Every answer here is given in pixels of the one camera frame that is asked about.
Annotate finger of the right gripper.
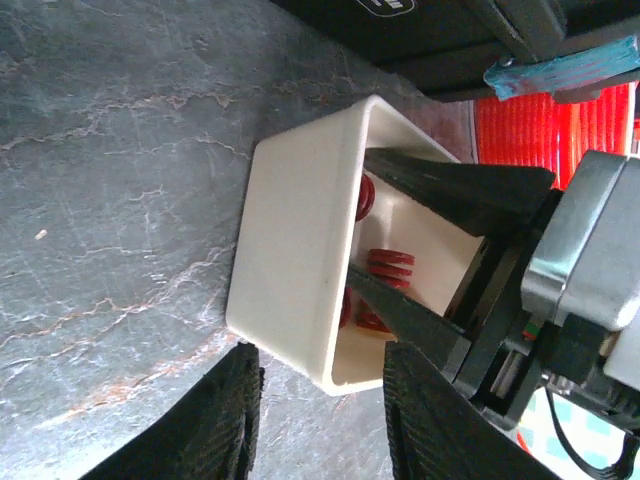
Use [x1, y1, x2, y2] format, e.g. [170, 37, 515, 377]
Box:
[346, 264, 471, 383]
[364, 148, 556, 237]

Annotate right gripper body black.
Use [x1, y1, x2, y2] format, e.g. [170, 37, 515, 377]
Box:
[439, 149, 640, 480]

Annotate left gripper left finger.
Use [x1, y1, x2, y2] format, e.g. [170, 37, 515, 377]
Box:
[84, 342, 264, 479]

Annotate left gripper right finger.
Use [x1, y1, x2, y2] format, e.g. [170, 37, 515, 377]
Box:
[383, 342, 557, 480]

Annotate red springs in tray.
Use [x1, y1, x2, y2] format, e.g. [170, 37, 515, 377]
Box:
[339, 174, 415, 338]

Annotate red filament spool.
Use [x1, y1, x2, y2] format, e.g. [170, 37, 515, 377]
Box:
[474, 82, 637, 190]

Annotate black plastic toolbox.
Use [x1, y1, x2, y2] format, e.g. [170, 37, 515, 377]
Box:
[277, 0, 639, 102]

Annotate white rectangular parts tray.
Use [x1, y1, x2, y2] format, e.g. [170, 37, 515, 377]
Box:
[226, 95, 479, 396]

